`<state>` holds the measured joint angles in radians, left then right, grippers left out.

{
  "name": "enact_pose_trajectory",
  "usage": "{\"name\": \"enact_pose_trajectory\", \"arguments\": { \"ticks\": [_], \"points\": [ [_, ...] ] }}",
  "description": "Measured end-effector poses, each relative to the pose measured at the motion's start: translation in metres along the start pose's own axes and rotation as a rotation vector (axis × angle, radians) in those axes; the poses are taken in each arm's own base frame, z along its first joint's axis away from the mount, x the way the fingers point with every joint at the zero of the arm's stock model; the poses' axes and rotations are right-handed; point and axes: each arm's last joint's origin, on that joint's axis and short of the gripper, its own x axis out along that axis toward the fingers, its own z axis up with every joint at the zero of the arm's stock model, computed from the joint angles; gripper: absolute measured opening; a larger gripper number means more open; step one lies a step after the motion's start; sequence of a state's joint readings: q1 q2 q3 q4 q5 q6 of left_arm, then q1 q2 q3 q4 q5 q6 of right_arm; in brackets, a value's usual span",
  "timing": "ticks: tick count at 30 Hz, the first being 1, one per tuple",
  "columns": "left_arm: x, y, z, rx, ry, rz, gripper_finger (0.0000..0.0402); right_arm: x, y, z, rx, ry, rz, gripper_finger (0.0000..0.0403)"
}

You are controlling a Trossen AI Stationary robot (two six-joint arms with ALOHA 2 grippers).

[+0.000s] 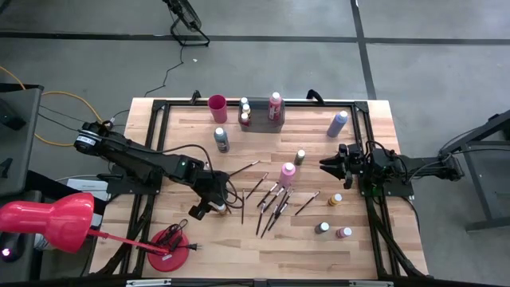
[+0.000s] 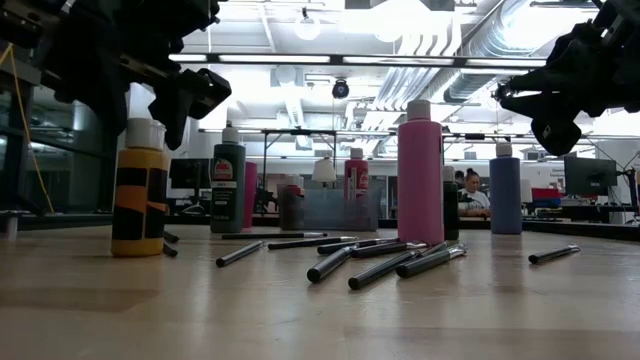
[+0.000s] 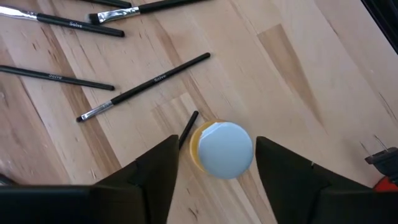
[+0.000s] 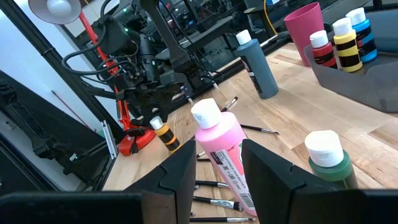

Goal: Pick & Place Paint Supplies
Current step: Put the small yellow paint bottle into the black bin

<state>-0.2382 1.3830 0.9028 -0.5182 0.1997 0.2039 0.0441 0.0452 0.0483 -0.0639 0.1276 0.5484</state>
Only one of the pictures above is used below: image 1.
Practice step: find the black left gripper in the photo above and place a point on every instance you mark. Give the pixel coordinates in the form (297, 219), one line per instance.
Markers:
(217, 187)

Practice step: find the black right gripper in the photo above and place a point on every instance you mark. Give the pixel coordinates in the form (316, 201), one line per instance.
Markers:
(356, 159)

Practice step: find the small ochre paint bottle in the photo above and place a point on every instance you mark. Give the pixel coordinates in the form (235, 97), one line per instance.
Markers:
(334, 199)

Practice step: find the large periwinkle paint bottle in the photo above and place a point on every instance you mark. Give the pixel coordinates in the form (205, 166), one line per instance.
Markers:
(336, 125)

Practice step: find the small green paint bottle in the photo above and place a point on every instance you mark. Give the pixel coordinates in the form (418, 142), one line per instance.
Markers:
(299, 156)

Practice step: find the large pink paint bottle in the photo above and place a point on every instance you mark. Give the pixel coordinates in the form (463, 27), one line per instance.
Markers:
(287, 175)

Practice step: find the small dark blue paint bottle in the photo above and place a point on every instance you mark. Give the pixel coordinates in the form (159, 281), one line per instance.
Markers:
(322, 227)

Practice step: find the small pink paint bottle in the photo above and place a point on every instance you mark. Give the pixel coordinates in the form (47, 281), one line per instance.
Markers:
(343, 232)

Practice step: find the large teal paint bottle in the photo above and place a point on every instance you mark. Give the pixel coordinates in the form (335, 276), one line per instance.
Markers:
(222, 142)

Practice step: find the large coral paint bottle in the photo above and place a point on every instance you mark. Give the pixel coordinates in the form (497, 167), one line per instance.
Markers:
(275, 109)

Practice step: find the small red paint bottle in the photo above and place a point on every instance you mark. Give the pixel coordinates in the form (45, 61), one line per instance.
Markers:
(244, 119)

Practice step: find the small yellow paint bottle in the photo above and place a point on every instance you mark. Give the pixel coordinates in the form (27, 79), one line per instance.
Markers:
(246, 108)

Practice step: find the small light blue paint bottle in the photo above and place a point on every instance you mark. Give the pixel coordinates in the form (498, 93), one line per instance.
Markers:
(244, 101)

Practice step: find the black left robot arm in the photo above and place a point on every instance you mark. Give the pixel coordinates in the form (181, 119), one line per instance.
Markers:
(139, 159)

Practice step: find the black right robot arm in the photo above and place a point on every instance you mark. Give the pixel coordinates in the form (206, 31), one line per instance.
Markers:
(422, 165)

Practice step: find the grey translucent plastic bin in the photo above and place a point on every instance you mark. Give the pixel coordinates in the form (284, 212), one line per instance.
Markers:
(261, 119)

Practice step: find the red plastic cup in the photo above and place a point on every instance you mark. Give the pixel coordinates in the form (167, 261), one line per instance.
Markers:
(217, 107)

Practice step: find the white flat box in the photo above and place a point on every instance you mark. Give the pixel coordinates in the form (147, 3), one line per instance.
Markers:
(85, 185)

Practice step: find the red desk lamp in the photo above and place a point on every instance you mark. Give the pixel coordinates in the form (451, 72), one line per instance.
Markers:
(48, 221)

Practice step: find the grey side table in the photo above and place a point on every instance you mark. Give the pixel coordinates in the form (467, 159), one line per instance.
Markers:
(20, 159)

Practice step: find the black computer mouse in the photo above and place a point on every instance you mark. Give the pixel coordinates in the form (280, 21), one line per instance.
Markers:
(12, 245)

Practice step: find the black floor fan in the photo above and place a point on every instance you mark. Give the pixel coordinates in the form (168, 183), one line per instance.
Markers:
(185, 16)

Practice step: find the black device on side table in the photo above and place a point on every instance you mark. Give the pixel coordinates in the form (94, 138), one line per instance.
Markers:
(10, 117)

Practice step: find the black metal table frame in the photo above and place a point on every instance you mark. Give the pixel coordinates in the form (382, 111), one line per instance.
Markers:
(318, 104)

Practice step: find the silver metal bracket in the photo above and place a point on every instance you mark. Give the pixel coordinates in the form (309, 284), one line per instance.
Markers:
(147, 282)
(370, 284)

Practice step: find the black metal desk frame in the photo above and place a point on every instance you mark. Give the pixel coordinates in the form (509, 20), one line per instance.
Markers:
(478, 191)

